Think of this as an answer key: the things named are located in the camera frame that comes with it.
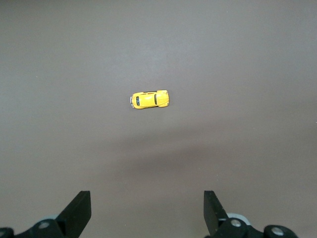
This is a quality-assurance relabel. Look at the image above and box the yellow beetle toy car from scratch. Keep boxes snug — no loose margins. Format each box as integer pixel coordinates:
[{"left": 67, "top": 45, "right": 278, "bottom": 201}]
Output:
[{"left": 128, "top": 89, "right": 170, "bottom": 110}]

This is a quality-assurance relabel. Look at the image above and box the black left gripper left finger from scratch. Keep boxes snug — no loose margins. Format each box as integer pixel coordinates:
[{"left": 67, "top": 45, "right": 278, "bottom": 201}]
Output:
[{"left": 0, "top": 190, "right": 92, "bottom": 238}]

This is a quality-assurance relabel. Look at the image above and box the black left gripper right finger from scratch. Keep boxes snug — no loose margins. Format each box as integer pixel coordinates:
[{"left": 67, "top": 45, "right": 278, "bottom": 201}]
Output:
[{"left": 204, "top": 190, "right": 298, "bottom": 238}]

